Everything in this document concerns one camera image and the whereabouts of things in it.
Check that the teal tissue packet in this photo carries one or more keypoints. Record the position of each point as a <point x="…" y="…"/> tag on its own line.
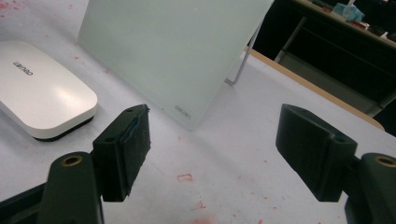
<point x="350" y="13"/>

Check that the white whiteboard eraser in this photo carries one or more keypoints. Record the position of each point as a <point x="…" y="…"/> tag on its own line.
<point x="46" y="93"/>

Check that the wooden table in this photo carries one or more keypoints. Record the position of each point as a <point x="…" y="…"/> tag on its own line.
<point x="311" y="85"/>

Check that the white table cover sheet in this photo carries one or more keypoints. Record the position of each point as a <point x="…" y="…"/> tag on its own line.
<point x="218" y="155"/>

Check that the small red object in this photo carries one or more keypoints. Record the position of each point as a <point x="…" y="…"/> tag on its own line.
<point x="359" y="25"/>

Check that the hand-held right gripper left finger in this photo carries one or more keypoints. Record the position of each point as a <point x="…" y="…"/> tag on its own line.
<point x="120" y="155"/>

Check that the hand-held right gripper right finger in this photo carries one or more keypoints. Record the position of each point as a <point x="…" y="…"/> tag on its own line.
<point x="314" y="152"/>

